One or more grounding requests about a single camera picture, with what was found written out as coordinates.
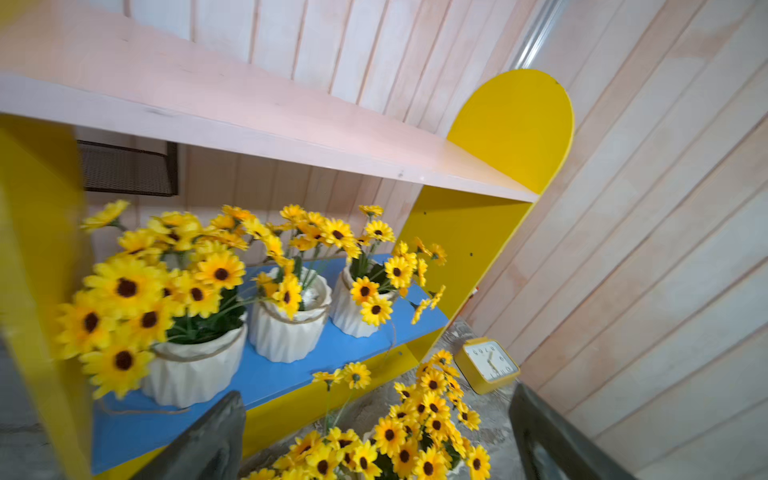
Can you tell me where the yellow alarm clock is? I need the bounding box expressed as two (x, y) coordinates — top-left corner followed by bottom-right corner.
(454, 337), (520, 395)

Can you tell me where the black wire basket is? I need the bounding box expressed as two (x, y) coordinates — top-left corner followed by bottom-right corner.
(77, 140), (179, 197)

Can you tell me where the sunflower pot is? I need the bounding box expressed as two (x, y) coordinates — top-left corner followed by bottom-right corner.
(55, 200), (251, 399)
(371, 350), (492, 479)
(242, 204), (361, 363)
(248, 362), (383, 479)
(322, 205), (448, 338)

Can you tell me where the yellow shelf unit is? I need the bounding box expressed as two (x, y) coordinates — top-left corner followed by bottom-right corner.
(1, 1), (574, 479)

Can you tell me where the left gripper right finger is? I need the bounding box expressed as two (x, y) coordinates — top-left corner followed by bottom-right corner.
(509, 383), (633, 479)

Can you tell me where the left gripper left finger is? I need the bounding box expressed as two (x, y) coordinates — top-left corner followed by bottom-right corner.
(132, 391), (246, 480)

